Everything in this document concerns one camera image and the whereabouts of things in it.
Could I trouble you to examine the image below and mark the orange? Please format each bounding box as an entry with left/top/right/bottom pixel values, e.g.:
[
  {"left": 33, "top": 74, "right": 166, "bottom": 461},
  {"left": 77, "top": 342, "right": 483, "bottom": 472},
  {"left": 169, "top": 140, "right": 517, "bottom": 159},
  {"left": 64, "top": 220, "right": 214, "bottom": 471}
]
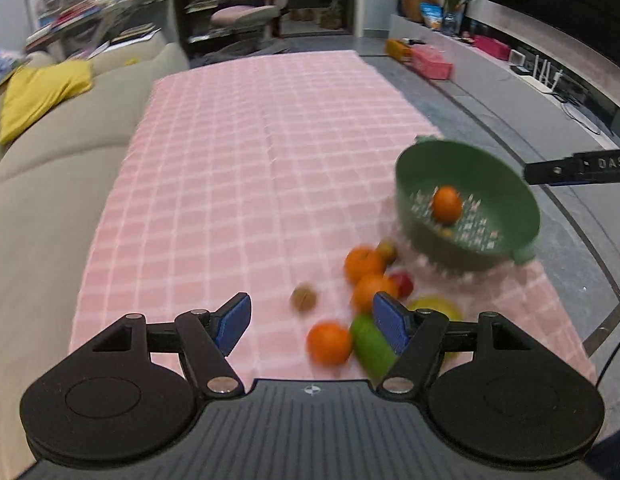
[
  {"left": 344, "top": 245, "right": 387, "bottom": 285},
  {"left": 306, "top": 322, "right": 353, "bottom": 367},
  {"left": 350, "top": 274, "right": 399, "bottom": 314}
]

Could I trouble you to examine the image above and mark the brown small fruit lone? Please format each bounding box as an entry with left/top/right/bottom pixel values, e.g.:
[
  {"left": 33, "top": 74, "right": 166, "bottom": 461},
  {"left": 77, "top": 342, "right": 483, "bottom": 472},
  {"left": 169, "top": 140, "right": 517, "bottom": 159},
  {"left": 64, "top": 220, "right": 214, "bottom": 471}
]
[{"left": 289, "top": 283, "right": 318, "bottom": 313}]

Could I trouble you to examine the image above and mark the yellow green pear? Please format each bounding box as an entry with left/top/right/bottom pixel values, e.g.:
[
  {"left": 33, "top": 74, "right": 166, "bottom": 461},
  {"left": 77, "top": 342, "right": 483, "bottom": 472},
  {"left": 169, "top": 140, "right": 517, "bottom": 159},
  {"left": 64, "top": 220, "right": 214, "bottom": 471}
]
[{"left": 406, "top": 295, "right": 464, "bottom": 322}]

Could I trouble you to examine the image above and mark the green cucumber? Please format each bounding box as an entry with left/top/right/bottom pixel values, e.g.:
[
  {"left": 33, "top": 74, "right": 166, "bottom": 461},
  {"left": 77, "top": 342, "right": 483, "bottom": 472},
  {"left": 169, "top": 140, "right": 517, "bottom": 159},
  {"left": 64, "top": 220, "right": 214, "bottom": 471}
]
[{"left": 349, "top": 314, "right": 397, "bottom": 385}]

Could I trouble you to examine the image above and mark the small red fruit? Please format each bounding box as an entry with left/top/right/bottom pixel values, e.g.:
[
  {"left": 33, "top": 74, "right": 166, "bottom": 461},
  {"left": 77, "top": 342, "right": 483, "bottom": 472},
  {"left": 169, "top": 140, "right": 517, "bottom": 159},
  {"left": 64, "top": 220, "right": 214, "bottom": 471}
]
[{"left": 388, "top": 270, "right": 414, "bottom": 299}]

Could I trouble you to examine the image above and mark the orange beside red fruit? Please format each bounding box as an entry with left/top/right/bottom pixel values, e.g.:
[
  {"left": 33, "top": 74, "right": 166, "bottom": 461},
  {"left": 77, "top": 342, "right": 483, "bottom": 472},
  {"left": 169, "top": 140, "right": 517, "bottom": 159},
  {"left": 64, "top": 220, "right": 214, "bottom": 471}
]
[{"left": 350, "top": 274, "right": 399, "bottom": 314}]

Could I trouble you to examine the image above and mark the brown small fruit near bowl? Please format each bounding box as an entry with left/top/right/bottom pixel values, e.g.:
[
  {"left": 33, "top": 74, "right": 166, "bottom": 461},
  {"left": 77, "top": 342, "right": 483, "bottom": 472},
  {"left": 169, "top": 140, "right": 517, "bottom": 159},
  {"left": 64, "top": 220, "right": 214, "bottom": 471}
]
[{"left": 376, "top": 238, "right": 398, "bottom": 266}]

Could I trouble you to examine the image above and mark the white wifi router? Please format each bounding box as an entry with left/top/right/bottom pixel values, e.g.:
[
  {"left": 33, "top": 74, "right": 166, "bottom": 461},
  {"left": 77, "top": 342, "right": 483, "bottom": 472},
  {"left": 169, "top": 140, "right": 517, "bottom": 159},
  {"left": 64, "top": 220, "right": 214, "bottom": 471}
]
[{"left": 520, "top": 54, "right": 564, "bottom": 94}]

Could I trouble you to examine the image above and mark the green colander bowl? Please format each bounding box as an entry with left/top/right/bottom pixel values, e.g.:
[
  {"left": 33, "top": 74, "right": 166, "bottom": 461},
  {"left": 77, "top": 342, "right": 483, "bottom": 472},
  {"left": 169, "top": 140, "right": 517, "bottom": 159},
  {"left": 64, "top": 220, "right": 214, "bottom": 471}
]
[{"left": 395, "top": 138, "right": 540, "bottom": 272}]

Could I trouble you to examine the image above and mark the magenta box on bench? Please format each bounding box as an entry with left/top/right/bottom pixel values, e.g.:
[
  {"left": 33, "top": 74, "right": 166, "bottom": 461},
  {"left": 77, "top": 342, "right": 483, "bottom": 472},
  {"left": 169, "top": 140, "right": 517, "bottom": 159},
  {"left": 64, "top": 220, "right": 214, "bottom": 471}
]
[{"left": 474, "top": 35, "right": 511, "bottom": 61}]

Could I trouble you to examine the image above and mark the pink checked tablecloth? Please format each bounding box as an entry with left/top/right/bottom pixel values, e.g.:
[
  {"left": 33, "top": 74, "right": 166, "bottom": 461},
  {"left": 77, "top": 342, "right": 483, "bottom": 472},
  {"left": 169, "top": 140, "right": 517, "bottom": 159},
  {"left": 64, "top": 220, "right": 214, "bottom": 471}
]
[{"left": 68, "top": 50, "right": 599, "bottom": 386}]

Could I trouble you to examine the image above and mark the pink storage box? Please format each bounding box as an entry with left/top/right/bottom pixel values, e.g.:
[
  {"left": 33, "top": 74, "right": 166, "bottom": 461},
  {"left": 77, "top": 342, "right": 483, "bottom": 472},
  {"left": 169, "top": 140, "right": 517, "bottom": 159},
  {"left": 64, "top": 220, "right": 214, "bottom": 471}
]
[{"left": 411, "top": 44, "right": 453, "bottom": 80}]

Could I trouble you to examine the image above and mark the potted green plant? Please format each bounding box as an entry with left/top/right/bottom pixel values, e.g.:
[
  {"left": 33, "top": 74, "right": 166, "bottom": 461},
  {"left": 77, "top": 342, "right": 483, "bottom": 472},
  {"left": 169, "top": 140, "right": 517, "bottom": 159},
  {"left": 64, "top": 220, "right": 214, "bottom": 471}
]
[{"left": 431, "top": 0, "right": 490, "bottom": 36}]

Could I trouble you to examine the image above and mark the yellow box on floor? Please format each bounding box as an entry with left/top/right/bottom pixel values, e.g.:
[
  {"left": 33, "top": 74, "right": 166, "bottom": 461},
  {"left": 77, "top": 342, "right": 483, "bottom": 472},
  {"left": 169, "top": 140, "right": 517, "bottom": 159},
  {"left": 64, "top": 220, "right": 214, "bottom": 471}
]
[{"left": 385, "top": 39, "right": 412, "bottom": 64}]

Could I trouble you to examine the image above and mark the brown round vase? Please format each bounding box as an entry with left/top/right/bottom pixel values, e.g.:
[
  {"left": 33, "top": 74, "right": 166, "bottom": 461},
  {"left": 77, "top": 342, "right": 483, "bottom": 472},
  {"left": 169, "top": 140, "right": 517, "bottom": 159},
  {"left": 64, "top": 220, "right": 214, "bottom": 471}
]
[{"left": 398, "top": 0, "right": 439, "bottom": 23}]

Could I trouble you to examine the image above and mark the beige sofa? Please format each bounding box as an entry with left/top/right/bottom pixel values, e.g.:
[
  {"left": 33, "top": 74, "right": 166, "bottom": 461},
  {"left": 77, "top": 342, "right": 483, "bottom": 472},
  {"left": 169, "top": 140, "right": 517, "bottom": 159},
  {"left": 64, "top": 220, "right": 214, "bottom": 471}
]
[{"left": 0, "top": 35, "right": 188, "bottom": 479}]

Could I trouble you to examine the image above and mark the yellow cushion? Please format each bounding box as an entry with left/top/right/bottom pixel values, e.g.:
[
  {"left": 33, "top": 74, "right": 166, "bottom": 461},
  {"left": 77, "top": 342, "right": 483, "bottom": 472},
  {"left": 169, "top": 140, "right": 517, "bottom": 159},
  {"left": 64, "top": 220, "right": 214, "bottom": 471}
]
[{"left": 0, "top": 60, "right": 93, "bottom": 146}]

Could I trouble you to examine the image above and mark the blue patterned cushion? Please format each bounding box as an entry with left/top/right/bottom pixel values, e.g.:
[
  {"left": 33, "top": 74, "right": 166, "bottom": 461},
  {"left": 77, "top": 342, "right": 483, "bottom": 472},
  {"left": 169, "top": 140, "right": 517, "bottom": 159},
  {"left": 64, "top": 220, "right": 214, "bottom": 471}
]
[{"left": 0, "top": 49, "right": 26, "bottom": 87}]

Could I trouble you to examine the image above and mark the cluttered desk with books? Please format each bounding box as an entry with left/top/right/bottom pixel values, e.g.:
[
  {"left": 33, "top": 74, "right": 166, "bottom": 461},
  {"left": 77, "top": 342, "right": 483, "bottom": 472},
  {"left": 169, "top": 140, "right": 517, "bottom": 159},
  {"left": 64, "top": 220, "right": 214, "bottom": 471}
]
[{"left": 24, "top": 0, "right": 161, "bottom": 60}]

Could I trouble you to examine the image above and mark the pink office chair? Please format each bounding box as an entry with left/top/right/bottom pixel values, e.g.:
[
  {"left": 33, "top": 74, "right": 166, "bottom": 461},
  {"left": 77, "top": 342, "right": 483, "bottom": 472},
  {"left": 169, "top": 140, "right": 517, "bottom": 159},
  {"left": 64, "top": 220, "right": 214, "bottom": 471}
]
[{"left": 210, "top": 0, "right": 288, "bottom": 39}]

